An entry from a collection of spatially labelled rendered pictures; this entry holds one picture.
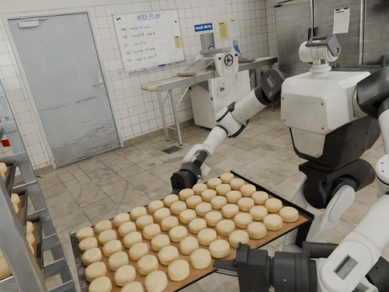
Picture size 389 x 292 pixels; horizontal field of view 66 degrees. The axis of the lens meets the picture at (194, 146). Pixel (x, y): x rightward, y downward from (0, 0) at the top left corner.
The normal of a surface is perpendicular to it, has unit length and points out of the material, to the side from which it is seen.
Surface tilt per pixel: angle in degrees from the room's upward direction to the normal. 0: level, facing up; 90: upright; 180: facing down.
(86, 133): 90
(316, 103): 91
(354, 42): 90
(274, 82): 65
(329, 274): 41
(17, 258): 90
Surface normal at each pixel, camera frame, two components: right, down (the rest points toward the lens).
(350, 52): -0.81, 0.31
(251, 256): -0.15, -0.93
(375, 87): -0.85, -0.43
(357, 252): -0.31, -0.46
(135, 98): 0.57, 0.19
